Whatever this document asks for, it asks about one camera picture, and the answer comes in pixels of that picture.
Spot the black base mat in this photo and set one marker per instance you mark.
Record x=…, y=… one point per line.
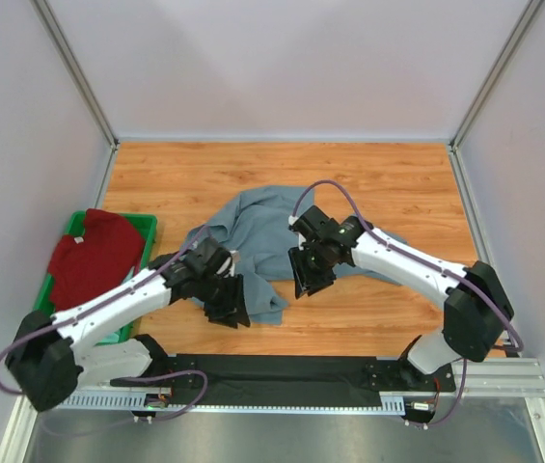
x=284, y=381

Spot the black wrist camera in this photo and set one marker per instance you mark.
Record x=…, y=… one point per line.
x=209, y=258
x=313, y=224

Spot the red t shirt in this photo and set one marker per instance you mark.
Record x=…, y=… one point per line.
x=87, y=265

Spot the aluminium frame rail front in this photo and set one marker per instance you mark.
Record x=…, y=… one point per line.
x=499, y=374

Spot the mint green t shirt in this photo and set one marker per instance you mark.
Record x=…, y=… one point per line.
x=119, y=322

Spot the aluminium frame post right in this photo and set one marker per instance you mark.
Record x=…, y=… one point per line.
x=494, y=75

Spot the aluminium frame post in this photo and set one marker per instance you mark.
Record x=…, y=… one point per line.
x=58, y=37
x=494, y=75

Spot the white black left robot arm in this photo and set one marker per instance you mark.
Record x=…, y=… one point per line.
x=53, y=355

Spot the aluminium back rail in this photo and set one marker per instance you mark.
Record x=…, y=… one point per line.
x=281, y=139

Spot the white slotted cable duct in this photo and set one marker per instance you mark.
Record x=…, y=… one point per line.
x=141, y=402

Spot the blue grey t shirt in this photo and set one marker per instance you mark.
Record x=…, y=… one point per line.
x=255, y=224

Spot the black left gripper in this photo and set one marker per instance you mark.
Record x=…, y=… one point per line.
x=233, y=308

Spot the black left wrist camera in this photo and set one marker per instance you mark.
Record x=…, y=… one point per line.
x=209, y=258

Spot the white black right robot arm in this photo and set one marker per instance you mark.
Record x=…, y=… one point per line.
x=475, y=307

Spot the aluminium frame post left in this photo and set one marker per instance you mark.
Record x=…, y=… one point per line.
x=58, y=37

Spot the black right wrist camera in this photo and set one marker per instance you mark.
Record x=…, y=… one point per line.
x=313, y=224

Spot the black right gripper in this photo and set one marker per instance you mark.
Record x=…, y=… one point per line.
x=309, y=284

